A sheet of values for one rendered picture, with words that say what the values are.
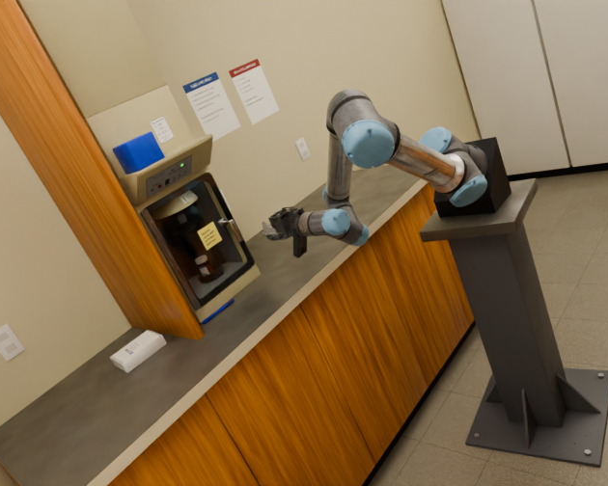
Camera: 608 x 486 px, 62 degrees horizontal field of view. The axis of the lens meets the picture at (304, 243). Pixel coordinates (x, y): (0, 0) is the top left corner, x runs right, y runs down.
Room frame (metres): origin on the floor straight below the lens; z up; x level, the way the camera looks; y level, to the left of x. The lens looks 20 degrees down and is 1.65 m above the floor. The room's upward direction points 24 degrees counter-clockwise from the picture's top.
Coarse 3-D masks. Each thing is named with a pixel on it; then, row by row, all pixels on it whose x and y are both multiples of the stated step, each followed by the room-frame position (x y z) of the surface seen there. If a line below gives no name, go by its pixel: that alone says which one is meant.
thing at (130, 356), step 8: (144, 336) 1.68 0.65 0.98; (152, 336) 1.64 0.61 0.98; (160, 336) 1.62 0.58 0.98; (128, 344) 1.66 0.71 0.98; (136, 344) 1.63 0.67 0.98; (144, 344) 1.60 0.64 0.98; (152, 344) 1.60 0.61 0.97; (160, 344) 1.61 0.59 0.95; (120, 352) 1.63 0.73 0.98; (128, 352) 1.60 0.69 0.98; (136, 352) 1.57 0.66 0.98; (144, 352) 1.57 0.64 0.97; (152, 352) 1.59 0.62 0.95; (112, 360) 1.61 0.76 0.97; (120, 360) 1.57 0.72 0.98; (128, 360) 1.54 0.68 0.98; (136, 360) 1.55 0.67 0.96; (144, 360) 1.57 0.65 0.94; (128, 368) 1.53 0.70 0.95
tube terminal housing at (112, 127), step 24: (144, 96) 1.80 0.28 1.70; (168, 96) 1.85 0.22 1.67; (96, 120) 1.68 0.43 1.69; (120, 120) 1.72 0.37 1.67; (144, 120) 1.77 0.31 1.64; (168, 120) 1.83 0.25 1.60; (120, 144) 1.70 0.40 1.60; (168, 144) 1.80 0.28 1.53; (120, 168) 1.67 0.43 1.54; (168, 192) 1.74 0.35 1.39; (168, 264) 1.66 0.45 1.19; (240, 288) 1.79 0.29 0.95; (192, 312) 1.67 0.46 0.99
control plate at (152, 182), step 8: (184, 160) 1.72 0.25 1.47; (168, 168) 1.67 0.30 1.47; (176, 168) 1.70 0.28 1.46; (184, 168) 1.74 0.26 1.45; (152, 176) 1.63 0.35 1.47; (160, 176) 1.66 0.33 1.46; (168, 176) 1.69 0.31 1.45; (176, 176) 1.72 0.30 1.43; (152, 184) 1.65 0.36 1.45; (168, 184) 1.71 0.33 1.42; (152, 192) 1.66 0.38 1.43
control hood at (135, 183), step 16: (192, 144) 1.72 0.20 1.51; (208, 144) 1.78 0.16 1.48; (160, 160) 1.64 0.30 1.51; (176, 160) 1.68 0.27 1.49; (192, 160) 1.75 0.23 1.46; (208, 160) 1.83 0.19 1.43; (128, 176) 1.61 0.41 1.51; (144, 176) 1.60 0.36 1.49; (128, 192) 1.65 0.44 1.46; (144, 192) 1.63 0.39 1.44; (160, 192) 1.70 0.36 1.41
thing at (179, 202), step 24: (192, 192) 1.78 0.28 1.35; (216, 192) 1.84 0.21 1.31; (168, 216) 1.70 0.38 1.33; (192, 216) 1.75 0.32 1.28; (216, 216) 1.81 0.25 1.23; (168, 240) 1.68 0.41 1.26; (192, 240) 1.73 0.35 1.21; (192, 264) 1.70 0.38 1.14; (216, 264) 1.75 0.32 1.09; (240, 264) 1.81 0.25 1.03; (192, 288) 1.67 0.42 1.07; (216, 288) 1.72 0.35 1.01
